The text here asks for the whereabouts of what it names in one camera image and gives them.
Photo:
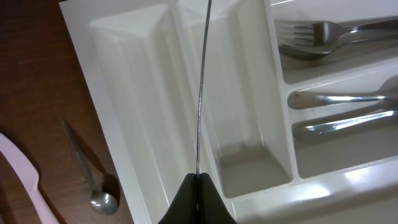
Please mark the white plastic cutlery tray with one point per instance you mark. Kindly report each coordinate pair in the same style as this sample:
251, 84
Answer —
141, 61

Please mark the steel fork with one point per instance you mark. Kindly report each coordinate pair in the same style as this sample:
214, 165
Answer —
330, 34
316, 53

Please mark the large steel spoon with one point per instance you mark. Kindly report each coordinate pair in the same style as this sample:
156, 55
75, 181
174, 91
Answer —
299, 100
343, 123

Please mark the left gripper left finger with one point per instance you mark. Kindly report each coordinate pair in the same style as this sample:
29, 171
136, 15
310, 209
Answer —
182, 210

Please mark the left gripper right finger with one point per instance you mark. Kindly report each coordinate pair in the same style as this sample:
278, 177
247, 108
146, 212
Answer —
210, 207

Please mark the pink plastic knife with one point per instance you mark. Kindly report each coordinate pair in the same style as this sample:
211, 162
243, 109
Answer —
29, 177

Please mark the small teaspoon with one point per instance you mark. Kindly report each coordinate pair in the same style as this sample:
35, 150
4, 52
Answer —
200, 93
100, 201

